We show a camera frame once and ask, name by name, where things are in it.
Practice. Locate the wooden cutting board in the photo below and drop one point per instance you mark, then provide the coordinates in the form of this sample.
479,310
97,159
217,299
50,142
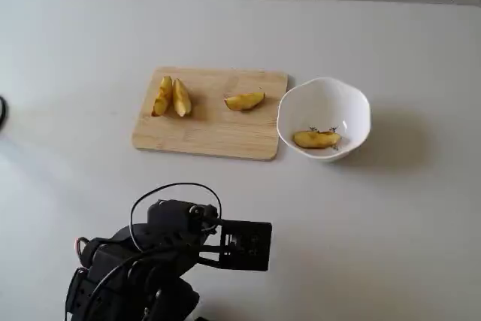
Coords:
210,133

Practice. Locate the black round object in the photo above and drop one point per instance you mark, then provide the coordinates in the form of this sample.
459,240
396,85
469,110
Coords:
3,110

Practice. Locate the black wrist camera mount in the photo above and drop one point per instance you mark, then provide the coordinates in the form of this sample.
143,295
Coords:
259,246

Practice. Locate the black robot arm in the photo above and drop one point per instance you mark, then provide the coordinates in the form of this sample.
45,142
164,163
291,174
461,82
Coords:
112,276

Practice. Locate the white bowl with butterfly print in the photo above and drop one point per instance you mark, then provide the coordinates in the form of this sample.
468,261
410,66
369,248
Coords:
323,103

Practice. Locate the yellow apple slice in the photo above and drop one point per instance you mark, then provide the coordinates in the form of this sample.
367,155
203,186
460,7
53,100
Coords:
317,140
182,99
244,102
162,99

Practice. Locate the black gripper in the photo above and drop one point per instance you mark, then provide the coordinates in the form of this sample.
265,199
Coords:
132,292

